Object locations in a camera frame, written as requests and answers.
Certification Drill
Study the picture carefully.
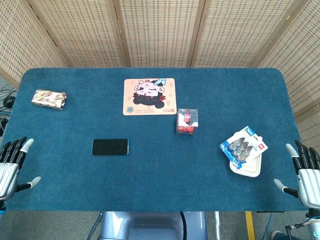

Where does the black power strip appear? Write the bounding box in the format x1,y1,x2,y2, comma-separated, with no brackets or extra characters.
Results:
0,117,10,137

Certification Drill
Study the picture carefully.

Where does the bamboo folding screen panel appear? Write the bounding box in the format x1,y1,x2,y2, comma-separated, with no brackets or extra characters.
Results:
0,0,70,88
21,0,129,68
252,0,320,148
109,0,206,68
188,0,310,68

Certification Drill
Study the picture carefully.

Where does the blue cable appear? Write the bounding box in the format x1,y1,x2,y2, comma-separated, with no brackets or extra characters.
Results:
86,211,104,240
266,212,274,240

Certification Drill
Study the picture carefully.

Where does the black floor cable bundle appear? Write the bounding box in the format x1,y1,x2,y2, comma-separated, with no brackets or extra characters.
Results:
0,83,18,113

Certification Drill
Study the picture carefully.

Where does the black cable with plug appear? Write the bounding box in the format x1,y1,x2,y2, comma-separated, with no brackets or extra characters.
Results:
284,223,309,240

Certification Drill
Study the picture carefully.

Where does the blue white clip blister pack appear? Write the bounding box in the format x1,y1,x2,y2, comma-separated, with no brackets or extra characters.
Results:
219,125,269,170

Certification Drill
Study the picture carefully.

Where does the pink cartoon mouse pad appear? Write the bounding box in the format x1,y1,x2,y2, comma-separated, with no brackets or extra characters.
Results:
122,77,178,117

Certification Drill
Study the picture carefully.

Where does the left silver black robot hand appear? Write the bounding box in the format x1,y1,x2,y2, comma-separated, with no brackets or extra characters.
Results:
0,136,42,202

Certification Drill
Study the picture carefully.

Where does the gold red wrapped packet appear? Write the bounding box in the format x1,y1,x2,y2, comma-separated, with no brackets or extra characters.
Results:
31,89,67,111

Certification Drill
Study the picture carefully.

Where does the white plastic tray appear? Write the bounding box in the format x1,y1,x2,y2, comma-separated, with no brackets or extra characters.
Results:
229,152,263,178

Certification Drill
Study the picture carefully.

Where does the blue shoe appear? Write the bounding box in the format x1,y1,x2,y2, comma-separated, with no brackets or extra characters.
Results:
271,230,288,240

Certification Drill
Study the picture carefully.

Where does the black smartphone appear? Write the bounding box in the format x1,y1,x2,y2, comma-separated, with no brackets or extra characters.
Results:
91,138,130,156

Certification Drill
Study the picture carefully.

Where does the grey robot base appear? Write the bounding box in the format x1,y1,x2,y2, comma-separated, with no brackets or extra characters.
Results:
99,211,208,240

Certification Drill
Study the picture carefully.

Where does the clear box with red items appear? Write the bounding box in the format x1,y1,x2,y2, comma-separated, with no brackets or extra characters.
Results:
175,108,199,136

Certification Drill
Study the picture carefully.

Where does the blue felt table cover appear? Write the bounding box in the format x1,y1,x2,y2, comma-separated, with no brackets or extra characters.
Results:
5,67,310,213

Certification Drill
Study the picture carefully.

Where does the black base cable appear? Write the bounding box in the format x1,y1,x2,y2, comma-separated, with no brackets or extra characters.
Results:
179,211,189,240

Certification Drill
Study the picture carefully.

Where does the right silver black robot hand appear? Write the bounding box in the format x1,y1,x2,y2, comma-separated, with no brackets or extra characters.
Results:
273,139,320,210

